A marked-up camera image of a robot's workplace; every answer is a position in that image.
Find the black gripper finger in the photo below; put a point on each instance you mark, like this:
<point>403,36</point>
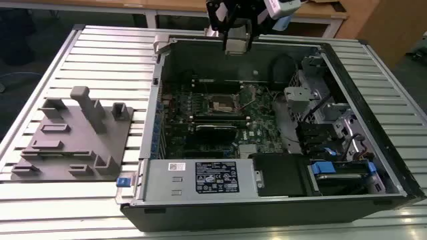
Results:
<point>216,15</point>
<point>252,32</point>

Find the silver CPU green edge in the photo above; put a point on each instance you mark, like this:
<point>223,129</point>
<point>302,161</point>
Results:
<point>236,46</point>

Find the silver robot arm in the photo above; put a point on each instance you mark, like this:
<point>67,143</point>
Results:
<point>283,23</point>

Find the CPU socket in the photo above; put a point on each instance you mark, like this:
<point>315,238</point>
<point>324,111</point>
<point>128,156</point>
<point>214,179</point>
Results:
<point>222,103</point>

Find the grey case stop block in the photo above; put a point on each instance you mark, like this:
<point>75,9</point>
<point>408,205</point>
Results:
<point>162,41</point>
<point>214,33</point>

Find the wooden desk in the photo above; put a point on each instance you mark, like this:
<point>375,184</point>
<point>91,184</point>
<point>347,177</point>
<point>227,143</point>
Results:
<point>320,15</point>

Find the metal drive cage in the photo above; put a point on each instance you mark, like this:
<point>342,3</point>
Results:
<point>322,86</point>

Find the green motherboard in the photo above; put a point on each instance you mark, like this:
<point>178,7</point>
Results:
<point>260,130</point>

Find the wooden cabinet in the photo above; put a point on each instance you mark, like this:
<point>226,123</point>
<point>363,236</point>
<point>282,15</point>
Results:
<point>383,30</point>

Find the black graphics card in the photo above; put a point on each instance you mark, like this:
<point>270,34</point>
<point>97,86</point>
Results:
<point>215,133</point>

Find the silver finned heatsink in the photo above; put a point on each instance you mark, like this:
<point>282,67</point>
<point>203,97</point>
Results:
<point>248,148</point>

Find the black plastic shroud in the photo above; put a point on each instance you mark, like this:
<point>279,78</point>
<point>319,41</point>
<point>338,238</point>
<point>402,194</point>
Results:
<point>280,175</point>

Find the hard disk in blue carrier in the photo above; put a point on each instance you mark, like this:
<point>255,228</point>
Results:
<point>323,167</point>

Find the dark office chair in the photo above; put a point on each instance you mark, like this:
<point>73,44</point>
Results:
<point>16,37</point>

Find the grey power supply unit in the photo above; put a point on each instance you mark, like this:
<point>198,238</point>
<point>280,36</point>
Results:
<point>160,185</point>

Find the grey parts rack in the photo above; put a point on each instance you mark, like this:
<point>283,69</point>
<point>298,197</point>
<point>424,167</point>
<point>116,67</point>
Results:
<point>76,150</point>

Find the black PC case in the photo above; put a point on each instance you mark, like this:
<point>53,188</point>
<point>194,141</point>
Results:
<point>234,220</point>

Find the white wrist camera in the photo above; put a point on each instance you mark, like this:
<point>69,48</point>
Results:
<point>276,7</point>

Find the silver metal bracket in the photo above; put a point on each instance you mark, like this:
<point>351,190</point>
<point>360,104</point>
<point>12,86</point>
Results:
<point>298,97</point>

